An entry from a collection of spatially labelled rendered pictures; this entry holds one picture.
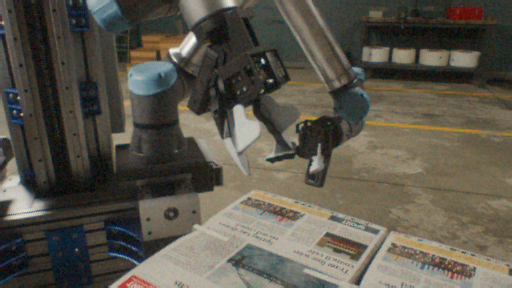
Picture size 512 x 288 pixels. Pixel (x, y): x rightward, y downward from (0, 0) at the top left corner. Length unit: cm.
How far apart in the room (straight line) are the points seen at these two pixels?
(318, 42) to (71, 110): 62
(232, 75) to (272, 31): 664
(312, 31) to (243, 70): 41
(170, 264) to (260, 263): 14
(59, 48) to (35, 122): 19
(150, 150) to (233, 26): 54
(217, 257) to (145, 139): 46
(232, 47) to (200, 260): 32
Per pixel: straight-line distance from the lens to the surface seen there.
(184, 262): 65
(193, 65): 110
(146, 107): 100
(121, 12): 62
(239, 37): 54
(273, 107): 59
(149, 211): 94
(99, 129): 120
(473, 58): 648
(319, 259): 65
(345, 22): 696
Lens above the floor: 121
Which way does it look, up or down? 21 degrees down
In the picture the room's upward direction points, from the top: straight up
